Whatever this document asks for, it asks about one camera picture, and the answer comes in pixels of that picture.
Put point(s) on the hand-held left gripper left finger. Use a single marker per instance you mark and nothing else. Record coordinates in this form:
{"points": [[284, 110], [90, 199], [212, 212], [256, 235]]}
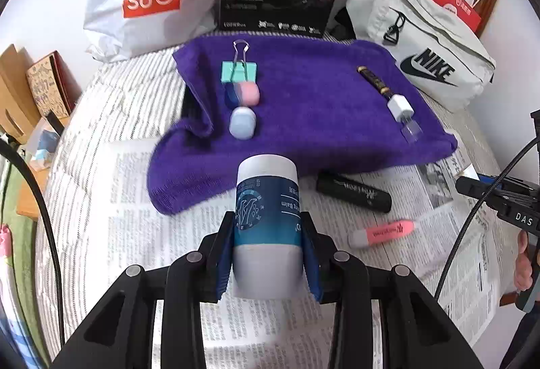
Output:
{"points": [[223, 268]]}

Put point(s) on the pink item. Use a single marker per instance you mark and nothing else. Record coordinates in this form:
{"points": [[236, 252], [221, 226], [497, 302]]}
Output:
{"points": [[5, 240]]}

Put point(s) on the white and blue balm bottle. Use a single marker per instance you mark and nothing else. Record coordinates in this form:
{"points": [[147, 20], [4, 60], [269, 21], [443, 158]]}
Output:
{"points": [[265, 204]]}

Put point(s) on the pale blue round container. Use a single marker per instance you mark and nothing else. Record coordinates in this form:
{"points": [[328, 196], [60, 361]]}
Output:
{"points": [[241, 124]]}

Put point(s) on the person's right hand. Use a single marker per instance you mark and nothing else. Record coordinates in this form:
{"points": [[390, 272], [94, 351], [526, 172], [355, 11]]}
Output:
{"points": [[522, 268]]}

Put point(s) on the brown cardboard box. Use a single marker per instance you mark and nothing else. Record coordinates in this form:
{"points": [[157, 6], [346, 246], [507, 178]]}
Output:
{"points": [[14, 99]]}

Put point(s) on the patterned brown box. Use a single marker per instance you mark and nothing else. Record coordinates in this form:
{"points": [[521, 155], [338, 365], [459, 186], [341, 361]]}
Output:
{"points": [[46, 86]]}

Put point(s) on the teal binder clip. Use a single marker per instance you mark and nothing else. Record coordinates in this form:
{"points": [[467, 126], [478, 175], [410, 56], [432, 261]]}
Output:
{"points": [[238, 71]]}

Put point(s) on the brown and gold tube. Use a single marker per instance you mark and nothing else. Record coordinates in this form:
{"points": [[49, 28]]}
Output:
{"points": [[373, 80]]}

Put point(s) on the newspaper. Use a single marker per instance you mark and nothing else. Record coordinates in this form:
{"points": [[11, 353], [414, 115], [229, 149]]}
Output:
{"points": [[160, 251]]}

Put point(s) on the white waist bag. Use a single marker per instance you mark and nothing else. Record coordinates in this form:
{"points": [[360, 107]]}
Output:
{"points": [[379, 15]]}

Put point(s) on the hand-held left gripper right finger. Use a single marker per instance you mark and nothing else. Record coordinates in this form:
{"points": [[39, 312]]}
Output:
{"points": [[314, 272]]}

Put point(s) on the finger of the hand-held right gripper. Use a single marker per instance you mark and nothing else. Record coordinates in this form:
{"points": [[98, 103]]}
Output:
{"points": [[472, 188], [512, 184]]}

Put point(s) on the purple towel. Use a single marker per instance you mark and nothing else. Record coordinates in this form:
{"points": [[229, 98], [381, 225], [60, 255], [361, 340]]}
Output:
{"points": [[320, 112]]}

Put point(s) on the white plug adapter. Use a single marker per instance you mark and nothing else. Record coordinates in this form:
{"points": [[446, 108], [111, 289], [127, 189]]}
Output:
{"points": [[398, 105]]}

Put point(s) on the clear plastic cube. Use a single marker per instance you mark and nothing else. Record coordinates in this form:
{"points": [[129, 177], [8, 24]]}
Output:
{"points": [[411, 131]]}

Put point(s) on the green cloth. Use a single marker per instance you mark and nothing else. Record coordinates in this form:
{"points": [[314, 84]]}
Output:
{"points": [[19, 192]]}

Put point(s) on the blue and pink round container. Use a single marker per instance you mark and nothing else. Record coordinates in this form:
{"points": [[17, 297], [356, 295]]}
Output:
{"points": [[247, 95]]}

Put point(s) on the pink highlighter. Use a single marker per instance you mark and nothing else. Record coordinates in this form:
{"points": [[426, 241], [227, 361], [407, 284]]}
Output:
{"points": [[384, 230]]}

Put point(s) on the black tube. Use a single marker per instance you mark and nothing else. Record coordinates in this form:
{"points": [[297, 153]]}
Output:
{"points": [[354, 192]]}

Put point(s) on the small blue and white box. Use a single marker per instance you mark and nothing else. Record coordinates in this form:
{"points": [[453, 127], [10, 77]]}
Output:
{"points": [[42, 147]]}

